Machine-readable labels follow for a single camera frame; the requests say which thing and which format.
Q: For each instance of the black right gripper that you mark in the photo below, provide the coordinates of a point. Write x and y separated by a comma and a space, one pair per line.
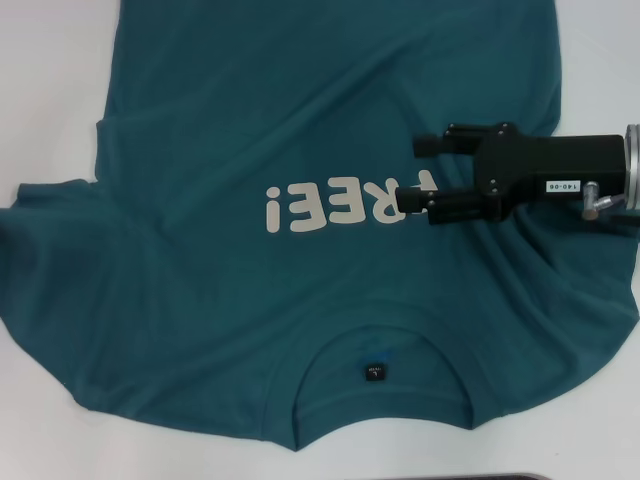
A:
550, 162

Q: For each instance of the teal t-shirt with white print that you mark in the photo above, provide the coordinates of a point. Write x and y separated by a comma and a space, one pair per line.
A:
250, 125

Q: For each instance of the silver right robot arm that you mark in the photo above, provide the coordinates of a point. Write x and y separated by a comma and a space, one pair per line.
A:
634, 165

